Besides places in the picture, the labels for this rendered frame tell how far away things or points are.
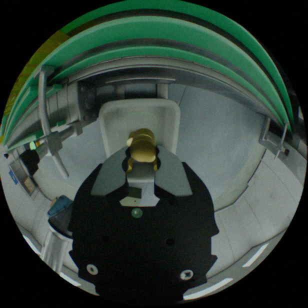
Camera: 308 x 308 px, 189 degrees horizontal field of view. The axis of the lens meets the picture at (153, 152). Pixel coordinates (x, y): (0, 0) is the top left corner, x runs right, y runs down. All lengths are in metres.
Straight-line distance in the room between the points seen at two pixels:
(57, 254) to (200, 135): 0.65
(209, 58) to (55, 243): 0.55
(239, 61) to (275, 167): 3.46
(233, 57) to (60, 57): 0.20
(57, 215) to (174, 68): 0.45
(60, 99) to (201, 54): 0.26
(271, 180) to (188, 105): 3.52
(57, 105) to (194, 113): 0.37
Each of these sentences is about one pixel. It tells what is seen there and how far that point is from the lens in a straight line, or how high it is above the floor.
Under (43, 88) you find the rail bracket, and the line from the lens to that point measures 0.16.
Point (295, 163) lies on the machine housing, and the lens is 0.71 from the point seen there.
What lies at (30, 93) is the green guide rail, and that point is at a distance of 0.19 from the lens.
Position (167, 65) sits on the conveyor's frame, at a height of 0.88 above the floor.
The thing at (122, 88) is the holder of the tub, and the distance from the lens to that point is 0.29.
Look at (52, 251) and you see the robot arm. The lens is 0.42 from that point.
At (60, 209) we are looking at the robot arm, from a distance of 0.35.
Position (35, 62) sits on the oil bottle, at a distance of 0.18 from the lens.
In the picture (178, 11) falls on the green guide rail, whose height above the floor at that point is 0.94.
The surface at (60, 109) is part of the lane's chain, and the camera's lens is 0.24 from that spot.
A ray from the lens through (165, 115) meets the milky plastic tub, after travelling 0.27.
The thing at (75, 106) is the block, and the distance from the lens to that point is 0.20.
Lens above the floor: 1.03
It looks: 60 degrees down
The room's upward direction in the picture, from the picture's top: 174 degrees clockwise
